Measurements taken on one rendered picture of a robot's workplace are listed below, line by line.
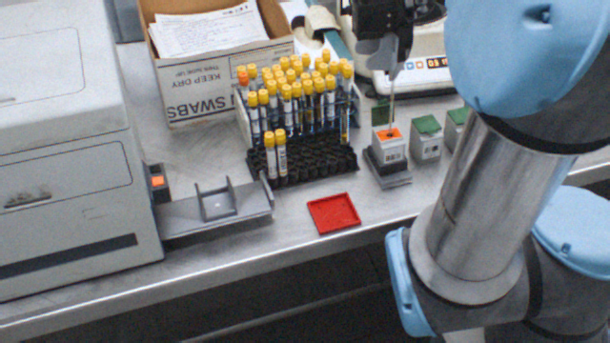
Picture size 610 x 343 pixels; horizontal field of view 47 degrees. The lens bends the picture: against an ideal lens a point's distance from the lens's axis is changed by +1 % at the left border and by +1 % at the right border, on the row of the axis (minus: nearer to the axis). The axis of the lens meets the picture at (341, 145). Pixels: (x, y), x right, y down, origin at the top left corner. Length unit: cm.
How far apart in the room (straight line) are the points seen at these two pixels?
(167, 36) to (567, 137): 106
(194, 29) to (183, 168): 34
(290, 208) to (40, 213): 37
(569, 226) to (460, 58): 37
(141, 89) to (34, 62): 45
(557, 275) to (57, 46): 67
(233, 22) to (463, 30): 102
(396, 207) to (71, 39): 53
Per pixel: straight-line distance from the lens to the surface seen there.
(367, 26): 94
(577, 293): 79
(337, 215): 109
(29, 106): 89
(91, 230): 100
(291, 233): 107
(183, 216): 106
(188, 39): 139
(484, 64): 40
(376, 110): 111
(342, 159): 115
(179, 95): 123
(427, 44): 131
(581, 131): 44
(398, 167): 113
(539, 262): 76
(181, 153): 122
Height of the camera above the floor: 168
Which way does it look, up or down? 42 degrees down
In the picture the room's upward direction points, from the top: straight up
